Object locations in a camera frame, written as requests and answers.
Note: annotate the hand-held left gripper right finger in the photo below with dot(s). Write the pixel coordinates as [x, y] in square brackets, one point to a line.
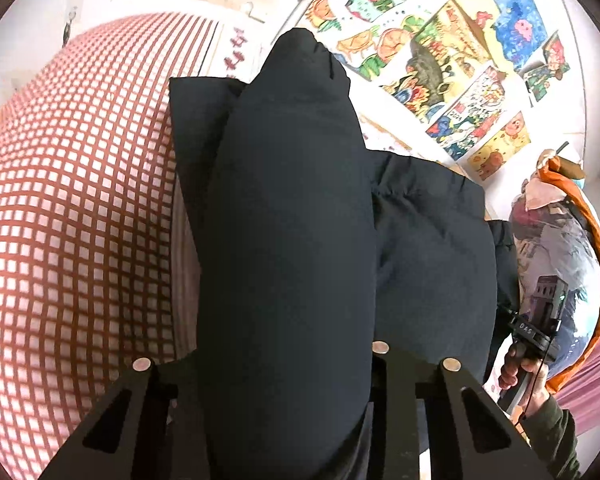
[400, 410]

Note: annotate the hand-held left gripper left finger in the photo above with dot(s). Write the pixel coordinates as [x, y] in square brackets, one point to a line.
[185, 425]

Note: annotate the black padded jacket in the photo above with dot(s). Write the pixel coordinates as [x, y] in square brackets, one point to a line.
[290, 235]

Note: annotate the person's right forearm green sleeve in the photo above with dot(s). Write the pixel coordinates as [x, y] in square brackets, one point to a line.
[555, 440]

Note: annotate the person's right hand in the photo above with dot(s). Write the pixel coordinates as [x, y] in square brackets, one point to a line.
[535, 380]

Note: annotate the printed cushion with orange edge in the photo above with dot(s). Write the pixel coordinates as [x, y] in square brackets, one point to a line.
[577, 255]

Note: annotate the pink cloth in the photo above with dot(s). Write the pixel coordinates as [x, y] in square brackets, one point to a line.
[597, 375]

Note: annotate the striped pink sheet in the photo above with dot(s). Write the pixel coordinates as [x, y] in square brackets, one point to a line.
[185, 285]

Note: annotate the red checked bed sheet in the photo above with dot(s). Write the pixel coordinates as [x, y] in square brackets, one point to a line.
[80, 210]

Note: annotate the white paper with red figures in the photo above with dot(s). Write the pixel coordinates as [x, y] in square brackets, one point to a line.
[237, 52]

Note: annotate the group of colourful wall drawings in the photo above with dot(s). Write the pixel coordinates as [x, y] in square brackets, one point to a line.
[430, 60]

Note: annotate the small white wall sticker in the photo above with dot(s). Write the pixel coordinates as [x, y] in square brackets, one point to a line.
[71, 25]

